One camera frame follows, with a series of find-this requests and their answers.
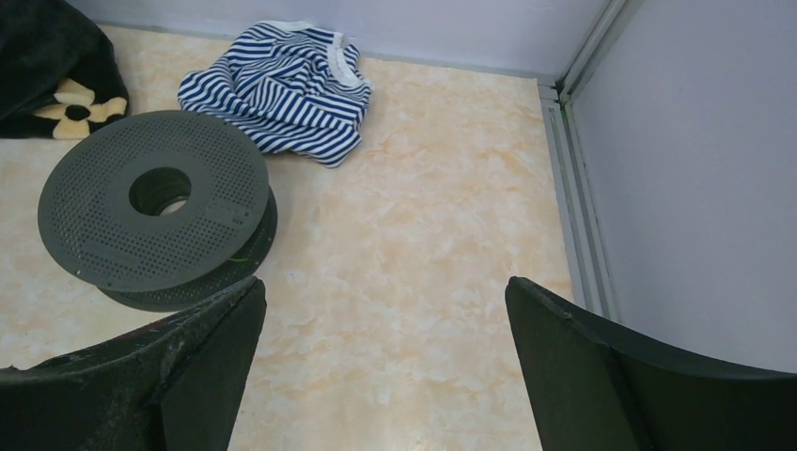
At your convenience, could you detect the black beige floral blanket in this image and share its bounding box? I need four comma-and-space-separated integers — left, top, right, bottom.
1, 0, 131, 140

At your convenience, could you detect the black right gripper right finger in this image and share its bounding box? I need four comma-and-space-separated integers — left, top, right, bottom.
505, 276, 796, 450

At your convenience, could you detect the blue white striped cloth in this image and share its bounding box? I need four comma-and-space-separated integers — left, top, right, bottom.
177, 21, 373, 168

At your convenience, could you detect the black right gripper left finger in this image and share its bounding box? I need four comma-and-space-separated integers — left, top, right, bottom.
1, 277, 267, 450

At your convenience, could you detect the black cable spool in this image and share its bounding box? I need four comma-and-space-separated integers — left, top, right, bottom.
38, 110, 278, 312

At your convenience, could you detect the aluminium frame rail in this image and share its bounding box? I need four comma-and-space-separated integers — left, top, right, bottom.
538, 1, 643, 322

